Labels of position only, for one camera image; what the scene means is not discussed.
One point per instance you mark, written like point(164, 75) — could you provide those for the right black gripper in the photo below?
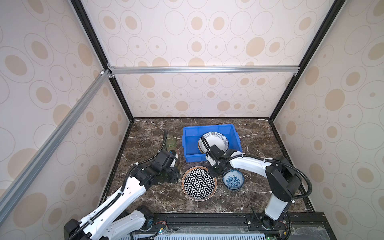
point(213, 174)

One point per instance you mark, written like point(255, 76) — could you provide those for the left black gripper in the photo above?
point(175, 176)

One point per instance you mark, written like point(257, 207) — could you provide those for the black striped white plate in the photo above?
point(218, 139)

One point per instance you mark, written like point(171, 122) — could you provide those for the blue floral small bowl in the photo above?
point(234, 180)

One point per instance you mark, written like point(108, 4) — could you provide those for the geometric pattern brown rimmed plate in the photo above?
point(198, 185)

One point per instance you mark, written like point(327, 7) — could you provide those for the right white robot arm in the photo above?
point(286, 182)

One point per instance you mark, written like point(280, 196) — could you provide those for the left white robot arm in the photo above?
point(104, 222)

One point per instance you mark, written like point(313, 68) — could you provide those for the blue plastic bin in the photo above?
point(194, 150)

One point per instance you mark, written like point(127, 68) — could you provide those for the pink transparent cup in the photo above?
point(180, 155)

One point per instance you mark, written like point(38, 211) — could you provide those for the green transparent cup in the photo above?
point(171, 144)

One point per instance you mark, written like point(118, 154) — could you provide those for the left slanted aluminium bar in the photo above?
point(21, 184)

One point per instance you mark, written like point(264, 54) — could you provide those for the horizontal aluminium frame bar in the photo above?
point(204, 70)

